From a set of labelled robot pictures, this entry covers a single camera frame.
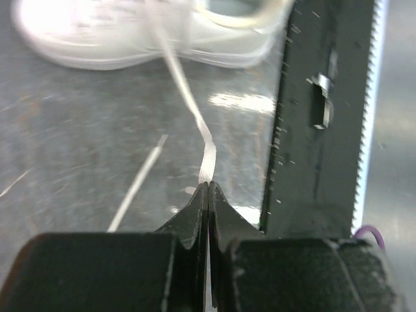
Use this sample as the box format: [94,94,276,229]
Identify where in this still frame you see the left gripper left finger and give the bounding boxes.
[1,183,208,311]

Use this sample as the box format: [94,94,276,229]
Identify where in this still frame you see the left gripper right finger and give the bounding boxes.
[207,183,409,311]

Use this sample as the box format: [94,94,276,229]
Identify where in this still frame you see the white sneaker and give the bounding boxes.
[10,1,293,183]

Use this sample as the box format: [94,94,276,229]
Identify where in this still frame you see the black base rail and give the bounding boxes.
[260,1,375,238]

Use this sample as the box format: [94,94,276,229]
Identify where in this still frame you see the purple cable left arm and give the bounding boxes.
[354,224,387,251]

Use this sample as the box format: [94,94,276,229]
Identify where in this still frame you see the slotted cable duct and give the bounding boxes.
[351,0,389,234]

